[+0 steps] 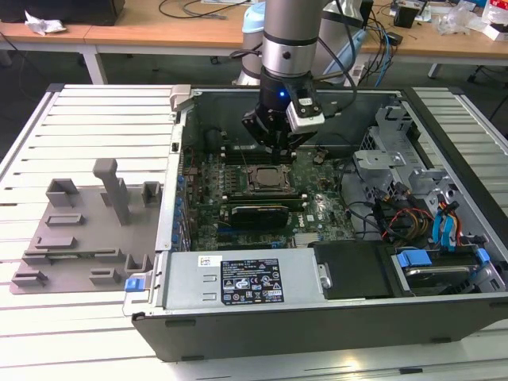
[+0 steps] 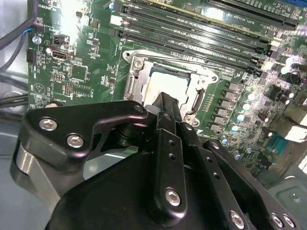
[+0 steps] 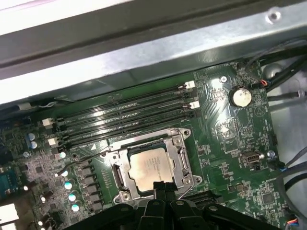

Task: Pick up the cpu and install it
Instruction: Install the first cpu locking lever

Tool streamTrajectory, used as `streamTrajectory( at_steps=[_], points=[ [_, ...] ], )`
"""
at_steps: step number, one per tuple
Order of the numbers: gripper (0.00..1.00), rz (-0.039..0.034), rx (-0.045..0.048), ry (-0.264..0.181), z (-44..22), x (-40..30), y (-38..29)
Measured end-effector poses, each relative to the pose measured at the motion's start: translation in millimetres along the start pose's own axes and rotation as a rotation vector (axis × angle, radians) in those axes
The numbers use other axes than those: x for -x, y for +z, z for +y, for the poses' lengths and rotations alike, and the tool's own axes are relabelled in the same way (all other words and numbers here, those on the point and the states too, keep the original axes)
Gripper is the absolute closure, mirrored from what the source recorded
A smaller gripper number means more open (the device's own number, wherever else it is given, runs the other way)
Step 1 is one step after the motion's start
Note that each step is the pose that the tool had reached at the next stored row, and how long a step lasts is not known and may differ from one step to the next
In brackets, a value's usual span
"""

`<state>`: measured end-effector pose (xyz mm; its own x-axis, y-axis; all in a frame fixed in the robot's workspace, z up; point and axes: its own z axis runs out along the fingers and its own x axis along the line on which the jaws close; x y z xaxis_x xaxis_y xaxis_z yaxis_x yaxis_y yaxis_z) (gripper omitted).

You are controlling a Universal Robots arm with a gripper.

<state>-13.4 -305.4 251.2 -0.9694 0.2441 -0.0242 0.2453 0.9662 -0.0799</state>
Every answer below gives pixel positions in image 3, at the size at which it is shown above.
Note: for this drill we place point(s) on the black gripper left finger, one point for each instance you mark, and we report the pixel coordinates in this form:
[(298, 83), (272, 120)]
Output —
[(151, 215)]

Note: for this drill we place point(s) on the silver CPU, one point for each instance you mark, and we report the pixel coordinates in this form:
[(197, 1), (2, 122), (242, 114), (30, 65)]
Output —
[(148, 170)]

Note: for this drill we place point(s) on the black open PC case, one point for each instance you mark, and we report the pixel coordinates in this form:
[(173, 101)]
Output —
[(144, 55)]

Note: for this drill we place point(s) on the blue cylinder capacitor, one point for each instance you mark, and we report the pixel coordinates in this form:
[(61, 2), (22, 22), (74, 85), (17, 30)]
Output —
[(30, 136), (33, 144)]

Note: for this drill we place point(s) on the metal socket cover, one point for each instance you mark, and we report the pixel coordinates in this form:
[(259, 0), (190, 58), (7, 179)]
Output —
[(177, 165)]

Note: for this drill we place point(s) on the silver coin battery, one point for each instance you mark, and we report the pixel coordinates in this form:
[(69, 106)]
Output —
[(240, 97)]

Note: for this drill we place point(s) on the metal internal USB port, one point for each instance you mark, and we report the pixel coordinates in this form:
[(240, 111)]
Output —
[(250, 158)]

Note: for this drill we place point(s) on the black RAM slot white clips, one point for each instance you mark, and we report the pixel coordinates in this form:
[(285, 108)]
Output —
[(206, 197), (120, 104), (120, 123)]

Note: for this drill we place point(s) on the round silver-top capacitor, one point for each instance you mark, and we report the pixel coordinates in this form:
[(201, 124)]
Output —
[(72, 197), (64, 173), (62, 154), (68, 185), (74, 208)]

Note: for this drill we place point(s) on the thin metal locking lever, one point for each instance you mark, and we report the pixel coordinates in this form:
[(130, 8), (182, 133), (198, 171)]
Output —
[(187, 192), (88, 158)]

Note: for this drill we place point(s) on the green motherboard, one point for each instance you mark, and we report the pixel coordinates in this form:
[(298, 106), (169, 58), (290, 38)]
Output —
[(216, 143)]

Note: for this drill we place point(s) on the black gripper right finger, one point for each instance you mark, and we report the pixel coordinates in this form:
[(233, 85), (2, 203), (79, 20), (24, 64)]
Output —
[(182, 215)]

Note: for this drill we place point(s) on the blue port connector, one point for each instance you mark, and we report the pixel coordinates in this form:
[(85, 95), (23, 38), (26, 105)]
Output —
[(4, 185)]

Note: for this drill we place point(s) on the CPU socket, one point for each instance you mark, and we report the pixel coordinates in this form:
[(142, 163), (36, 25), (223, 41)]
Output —
[(156, 134)]

